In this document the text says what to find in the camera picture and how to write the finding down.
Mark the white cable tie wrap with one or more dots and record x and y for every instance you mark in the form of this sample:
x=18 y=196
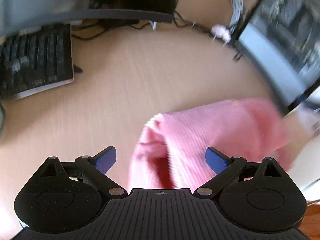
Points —
x=222 y=33

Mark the glass panel computer case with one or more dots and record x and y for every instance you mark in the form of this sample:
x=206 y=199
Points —
x=281 y=39

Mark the black keyboard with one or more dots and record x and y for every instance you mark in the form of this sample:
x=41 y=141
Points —
x=33 y=63

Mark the pink ribbed knit garment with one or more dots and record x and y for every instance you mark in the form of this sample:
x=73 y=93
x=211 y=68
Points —
x=170 y=152

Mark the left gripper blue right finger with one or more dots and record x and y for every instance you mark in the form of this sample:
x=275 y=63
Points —
x=226 y=169

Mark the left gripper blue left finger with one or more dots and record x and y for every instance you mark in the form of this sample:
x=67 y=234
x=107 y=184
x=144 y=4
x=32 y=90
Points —
x=94 y=169

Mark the black computer monitor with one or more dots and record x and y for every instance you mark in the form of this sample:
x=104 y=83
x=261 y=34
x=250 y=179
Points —
x=21 y=14

